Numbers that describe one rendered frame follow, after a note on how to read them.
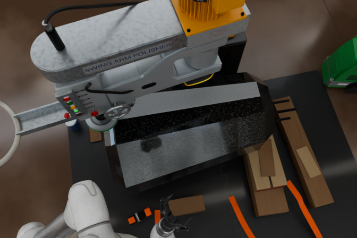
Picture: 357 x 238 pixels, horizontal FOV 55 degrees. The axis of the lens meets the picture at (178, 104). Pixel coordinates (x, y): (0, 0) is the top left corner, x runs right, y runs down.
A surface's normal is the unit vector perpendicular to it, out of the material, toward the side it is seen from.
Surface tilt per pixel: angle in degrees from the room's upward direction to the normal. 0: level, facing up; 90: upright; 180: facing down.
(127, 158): 45
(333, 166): 0
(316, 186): 0
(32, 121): 2
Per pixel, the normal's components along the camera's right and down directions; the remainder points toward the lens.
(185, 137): 0.15, 0.36
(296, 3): -0.01, -0.38
